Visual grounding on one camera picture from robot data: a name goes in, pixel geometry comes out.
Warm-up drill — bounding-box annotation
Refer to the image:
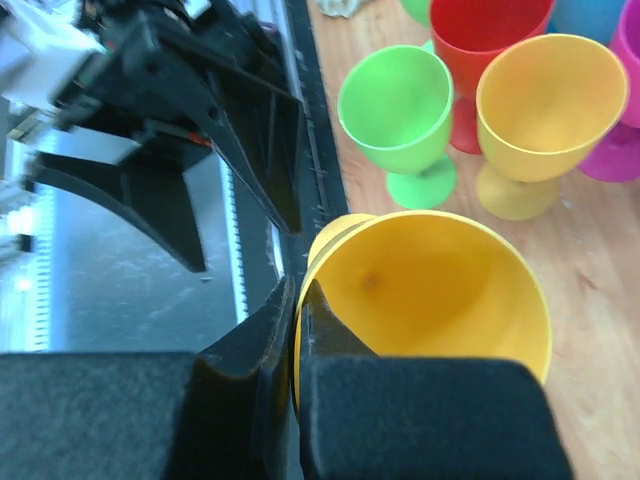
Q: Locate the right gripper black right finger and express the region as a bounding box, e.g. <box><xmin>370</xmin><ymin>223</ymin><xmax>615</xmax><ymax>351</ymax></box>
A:
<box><xmin>298</xmin><ymin>282</ymin><xmax>573</xmax><ymax>479</ymax></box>

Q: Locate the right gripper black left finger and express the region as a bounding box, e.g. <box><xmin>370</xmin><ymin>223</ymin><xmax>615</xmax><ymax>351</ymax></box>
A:
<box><xmin>1</xmin><ymin>277</ymin><xmax>295</xmax><ymax>479</ymax></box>

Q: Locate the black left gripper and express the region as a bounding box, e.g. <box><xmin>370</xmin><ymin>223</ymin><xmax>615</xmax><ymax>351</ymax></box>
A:
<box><xmin>30</xmin><ymin>1</ymin><xmax>303</xmax><ymax>272</ymax></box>

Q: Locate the orange wine glass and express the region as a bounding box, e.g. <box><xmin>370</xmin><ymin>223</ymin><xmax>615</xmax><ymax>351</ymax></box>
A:
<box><xmin>475</xmin><ymin>34</ymin><xmax>630</xmax><ymax>221</ymax></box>
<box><xmin>301</xmin><ymin>210</ymin><xmax>553</xmax><ymax>410</ymax></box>

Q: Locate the green wine glass row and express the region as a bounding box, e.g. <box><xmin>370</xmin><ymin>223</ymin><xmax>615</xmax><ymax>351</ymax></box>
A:
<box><xmin>337</xmin><ymin>45</ymin><xmax>457</xmax><ymax>209</ymax></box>

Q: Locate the red wine glass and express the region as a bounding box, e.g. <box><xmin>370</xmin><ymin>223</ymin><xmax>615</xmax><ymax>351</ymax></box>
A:
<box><xmin>429</xmin><ymin>0</ymin><xmax>555</xmax><ymax>154</ymax></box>

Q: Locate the pink wine glass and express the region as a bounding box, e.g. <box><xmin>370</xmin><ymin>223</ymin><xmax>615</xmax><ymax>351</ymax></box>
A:
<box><xmin>577</xmin><ymin>0</ymin><xmax>640</xmax><ymax>184</ymax></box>

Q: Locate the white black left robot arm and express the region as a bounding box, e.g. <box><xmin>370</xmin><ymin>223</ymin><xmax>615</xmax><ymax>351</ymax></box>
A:
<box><xmin>1</xmin><ymin>1</ymin><xmax>304</xmax><ymax>272</ymax></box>

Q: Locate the white folded cloth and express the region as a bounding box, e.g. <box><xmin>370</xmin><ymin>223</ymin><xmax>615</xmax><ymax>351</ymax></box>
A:
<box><xmin>316</xmin><ymin>0</ymin><xmax>364</xmax><ymax>18</ymax></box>

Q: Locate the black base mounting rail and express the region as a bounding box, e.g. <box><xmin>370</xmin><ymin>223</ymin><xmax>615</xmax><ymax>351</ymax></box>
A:
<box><xmin>220</xmin><ymin>1</ymin><xmax>348</xmax><ymax>323</ymax></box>

